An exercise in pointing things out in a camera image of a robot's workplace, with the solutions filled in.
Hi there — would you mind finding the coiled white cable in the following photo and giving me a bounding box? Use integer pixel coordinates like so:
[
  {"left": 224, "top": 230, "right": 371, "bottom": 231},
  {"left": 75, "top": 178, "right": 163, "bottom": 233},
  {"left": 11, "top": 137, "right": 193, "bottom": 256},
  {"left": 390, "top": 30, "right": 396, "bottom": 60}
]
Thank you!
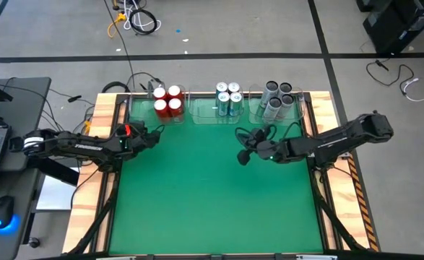
[{"left": 122, "top": 0, "right": 162, "bottom": 32}]

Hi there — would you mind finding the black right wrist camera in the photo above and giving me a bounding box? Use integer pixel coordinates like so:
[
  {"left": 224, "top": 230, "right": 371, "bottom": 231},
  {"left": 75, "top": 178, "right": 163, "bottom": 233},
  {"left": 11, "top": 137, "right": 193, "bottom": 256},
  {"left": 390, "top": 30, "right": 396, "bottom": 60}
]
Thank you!
[{"left": 236, "top": 149, "right": 253, "bottom": 166}]

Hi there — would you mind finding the red cola can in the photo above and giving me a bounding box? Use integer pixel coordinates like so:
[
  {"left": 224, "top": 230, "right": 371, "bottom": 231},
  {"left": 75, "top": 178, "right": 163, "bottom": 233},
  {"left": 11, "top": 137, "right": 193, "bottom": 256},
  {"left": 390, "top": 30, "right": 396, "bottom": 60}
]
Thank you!
[
  {"left": 153, "top": 99, "right": 171, "bottom": 122},
  {"left": 168, "top": 97, "right": 186, "bottom": 119},
  {"left": 167, "top": 85, "right": 184, "bottom": 103},
  {"left": 152, "top": 87, "right": 168, "bottom": 102}
]

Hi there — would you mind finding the green table mat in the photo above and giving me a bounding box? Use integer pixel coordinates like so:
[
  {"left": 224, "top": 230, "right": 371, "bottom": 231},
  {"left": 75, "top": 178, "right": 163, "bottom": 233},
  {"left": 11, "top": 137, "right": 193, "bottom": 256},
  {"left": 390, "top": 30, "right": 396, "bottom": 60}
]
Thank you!
[{"left": 108, "top": 94, "right": 324, "bottom": 255}]

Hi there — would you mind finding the white cable with plug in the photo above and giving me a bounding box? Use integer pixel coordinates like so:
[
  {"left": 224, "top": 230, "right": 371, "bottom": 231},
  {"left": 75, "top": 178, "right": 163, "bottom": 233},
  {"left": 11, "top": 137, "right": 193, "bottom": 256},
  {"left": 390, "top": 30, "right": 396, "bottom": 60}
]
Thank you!
[{"left": 399, "top": 77, "right": 424, "bottom": 103}]

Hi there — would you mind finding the long black floor cable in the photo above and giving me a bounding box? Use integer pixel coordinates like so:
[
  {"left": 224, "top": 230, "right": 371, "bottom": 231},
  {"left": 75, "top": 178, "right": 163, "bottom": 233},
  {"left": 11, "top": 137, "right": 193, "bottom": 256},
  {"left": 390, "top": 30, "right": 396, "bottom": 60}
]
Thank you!
[{"left": 103, "top": 0, "right": 137, "bottom": 91}]

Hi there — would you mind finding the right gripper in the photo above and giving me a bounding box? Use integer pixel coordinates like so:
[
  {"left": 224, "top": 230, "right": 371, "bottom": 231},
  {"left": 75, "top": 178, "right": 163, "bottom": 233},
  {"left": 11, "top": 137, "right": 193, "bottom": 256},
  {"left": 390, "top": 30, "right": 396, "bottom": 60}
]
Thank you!
[{"left": 237, "top": 129, "right": 291, "bottom": 164}]

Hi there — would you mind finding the large black equipment case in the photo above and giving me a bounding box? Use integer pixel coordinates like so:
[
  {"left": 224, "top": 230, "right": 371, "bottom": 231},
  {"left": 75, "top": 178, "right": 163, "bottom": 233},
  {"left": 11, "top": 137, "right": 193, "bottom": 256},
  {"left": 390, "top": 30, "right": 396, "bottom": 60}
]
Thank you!
[{"left": 362, "top": 0, "right": 424, "bottom": 56}]

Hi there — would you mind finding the yellow black hazard tape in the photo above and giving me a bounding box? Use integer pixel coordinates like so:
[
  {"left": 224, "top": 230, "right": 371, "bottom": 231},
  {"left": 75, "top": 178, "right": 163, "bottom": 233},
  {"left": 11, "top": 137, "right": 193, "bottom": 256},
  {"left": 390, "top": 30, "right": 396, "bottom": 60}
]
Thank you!
[{"left": 347, "top": 158, "right": 381, "bottom": 253}]

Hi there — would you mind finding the silver can black lid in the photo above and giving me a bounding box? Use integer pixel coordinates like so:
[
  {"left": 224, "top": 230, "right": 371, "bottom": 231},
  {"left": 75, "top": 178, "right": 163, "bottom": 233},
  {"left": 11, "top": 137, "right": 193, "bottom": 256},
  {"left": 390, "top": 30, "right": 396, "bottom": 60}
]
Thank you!
[
  {"left": 264, "top": 80, "right": 280, "bottom": 98},
  {"left": 261, "top": 96, "right": 283, "bottom": 122},
  {"left": 278, "top": 82, "right": 294, "bottom": 98},
  {"left": 276, "top": 93, "right": 295, "bottom": 120}
]

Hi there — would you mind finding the black desk foot bar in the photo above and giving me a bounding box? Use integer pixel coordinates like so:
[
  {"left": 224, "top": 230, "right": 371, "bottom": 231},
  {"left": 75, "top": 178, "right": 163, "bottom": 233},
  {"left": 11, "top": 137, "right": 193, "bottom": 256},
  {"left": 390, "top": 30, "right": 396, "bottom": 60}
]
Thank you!
[{"left": 27, "top": 158, "right": 81, "bottom": 187}]

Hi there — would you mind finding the thick black cable loop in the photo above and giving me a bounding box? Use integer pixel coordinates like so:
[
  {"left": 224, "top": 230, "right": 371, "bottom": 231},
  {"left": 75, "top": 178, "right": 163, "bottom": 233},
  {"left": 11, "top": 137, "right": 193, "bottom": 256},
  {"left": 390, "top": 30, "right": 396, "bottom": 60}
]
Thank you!
[{"left": 101, "top": 81, "right": 129, "bottom": 94}]

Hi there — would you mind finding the thin black cable loop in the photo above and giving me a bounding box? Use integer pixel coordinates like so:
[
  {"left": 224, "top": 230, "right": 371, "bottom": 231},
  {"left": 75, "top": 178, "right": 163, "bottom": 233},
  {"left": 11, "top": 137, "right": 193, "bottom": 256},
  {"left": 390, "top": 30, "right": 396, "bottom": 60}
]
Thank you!
[{"left": 126, "top": 71, "right": 166, "bottom": 91}]

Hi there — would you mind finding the coiled black cable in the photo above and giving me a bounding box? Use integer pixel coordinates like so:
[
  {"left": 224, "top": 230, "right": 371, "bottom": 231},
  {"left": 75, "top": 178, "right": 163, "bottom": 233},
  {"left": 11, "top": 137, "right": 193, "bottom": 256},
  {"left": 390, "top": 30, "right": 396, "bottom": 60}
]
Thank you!
[{"left": 128, "top": 7, "right": 158, "bottom": 36}]

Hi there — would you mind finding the yellow cable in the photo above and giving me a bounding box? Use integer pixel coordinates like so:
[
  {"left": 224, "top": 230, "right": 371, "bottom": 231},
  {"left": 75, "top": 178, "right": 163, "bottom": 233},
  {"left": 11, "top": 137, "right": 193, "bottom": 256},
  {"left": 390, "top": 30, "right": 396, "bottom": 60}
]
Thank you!
[{"left": 106, "top": 12, "right": 128, "bottom": 39}]

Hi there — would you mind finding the black cable with plug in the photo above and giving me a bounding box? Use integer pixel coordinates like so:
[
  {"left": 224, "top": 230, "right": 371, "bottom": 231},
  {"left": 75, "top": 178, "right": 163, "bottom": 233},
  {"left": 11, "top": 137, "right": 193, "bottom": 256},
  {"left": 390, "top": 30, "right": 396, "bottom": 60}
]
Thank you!
[{"left": 365, "top": 59, "right": 415, "bottom": 87}]

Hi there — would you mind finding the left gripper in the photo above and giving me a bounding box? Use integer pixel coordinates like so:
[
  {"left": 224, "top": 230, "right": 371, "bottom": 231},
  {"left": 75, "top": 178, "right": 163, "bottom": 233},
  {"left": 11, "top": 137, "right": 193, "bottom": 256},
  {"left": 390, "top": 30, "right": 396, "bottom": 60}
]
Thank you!
[{"left": 116, "top": 121, "right": 161, "bottom": 155}]

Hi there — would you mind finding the dark grey desk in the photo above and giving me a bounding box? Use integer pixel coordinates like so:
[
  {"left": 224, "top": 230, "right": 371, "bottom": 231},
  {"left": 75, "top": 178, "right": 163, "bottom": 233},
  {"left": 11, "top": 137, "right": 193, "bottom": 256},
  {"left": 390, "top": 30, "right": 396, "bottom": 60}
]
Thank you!
[{"left": 0, "top": 77, "right": 53, "bottom": 260}]

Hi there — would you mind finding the black metal table frame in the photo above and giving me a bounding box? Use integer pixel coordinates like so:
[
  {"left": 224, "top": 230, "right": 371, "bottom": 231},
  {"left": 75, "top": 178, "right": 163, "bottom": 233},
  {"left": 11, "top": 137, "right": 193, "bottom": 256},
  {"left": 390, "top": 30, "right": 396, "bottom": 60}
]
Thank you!
[{"left": 66, "top": 92, "right": 381, "bottom": 260}]

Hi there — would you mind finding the white sheet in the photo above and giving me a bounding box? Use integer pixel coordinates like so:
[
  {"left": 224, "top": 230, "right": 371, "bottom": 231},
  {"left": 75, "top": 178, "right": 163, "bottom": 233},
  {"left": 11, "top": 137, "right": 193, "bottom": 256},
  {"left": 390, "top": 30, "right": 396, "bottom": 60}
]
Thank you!
[{"left": 35, "top": 178, "right": 81, "bottom": 211}]

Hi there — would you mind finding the clear plastic bin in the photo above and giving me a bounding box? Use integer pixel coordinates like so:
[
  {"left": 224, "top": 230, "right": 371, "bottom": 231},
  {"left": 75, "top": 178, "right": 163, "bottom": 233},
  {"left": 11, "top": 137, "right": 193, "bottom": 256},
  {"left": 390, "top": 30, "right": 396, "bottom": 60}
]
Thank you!
[
  {"left": 186, "top": 90, "right": 244, "bottom": 126},
  {"left": 248, "top": 84, "right": 306, "bottom": 127},
  {"left": 128, "top": 85, "right": 188, "bottom": 126}
]

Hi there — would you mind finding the black computer mouse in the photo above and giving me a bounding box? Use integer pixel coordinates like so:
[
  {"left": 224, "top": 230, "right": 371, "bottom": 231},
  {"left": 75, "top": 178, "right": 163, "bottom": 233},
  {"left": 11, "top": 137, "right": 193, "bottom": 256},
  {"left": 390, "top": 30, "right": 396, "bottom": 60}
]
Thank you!
[{"left": 0, "top": 195, "right": 20, "bottom": 235}]

